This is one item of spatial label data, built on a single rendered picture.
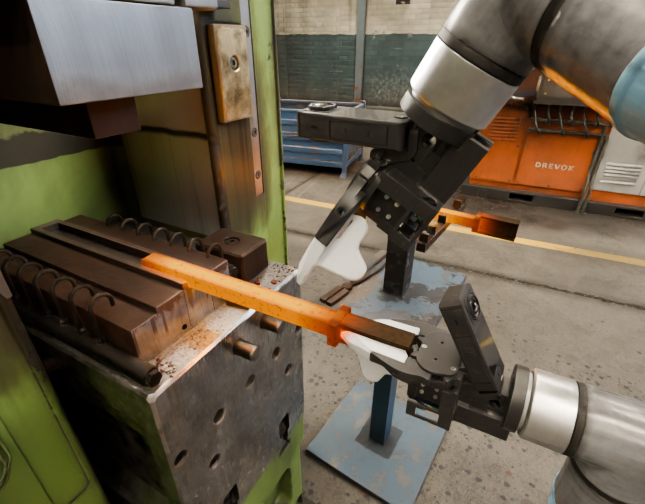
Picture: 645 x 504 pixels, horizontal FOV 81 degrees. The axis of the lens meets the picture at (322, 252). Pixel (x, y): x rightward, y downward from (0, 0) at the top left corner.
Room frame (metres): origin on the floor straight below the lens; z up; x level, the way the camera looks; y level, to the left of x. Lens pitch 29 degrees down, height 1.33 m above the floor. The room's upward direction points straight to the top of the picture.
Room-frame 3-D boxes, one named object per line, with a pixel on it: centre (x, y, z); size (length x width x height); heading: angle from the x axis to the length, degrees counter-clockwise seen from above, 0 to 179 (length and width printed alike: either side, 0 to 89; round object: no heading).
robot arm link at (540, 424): (0.28, -0.24, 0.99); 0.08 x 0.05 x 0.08; 151
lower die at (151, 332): (0.59, 0.40, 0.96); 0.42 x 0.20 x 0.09; 61
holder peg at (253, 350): (0.48, 0.13, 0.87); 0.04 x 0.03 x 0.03; 61
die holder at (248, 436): (0.64, 0.38, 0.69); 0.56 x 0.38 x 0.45; 61
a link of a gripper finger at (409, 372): (0.32, -0.10, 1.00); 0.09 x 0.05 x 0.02; 64
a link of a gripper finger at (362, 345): (0.35, -0.06, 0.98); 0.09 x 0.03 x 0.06; 64
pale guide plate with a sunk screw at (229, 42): (0.83, 0.18, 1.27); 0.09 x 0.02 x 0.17; 151
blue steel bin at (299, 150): (4.67, 0.16, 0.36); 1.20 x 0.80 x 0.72; 70
